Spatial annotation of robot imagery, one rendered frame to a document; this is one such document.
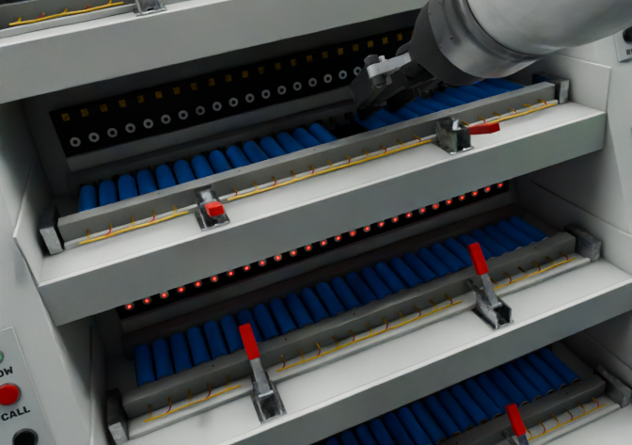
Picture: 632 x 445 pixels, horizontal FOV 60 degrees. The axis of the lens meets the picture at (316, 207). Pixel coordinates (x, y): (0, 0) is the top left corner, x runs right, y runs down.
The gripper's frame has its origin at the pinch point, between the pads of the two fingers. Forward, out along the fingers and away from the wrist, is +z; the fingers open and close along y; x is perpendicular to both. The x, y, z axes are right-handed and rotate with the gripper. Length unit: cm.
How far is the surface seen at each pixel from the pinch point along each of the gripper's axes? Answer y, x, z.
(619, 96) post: -25.1, 7.4, -4.3
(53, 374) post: 38.5, 16.5, -3.2
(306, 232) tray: 13.3, 11.4, -2.8
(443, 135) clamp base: -4.1, 6.0, -2.4
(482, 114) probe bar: -10.9, 4.8, 0.0
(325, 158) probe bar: 8.4, 4.7, -0.1
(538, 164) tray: -14.1, 12.0, -2.3
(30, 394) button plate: 40.6, 17.5, -3.3
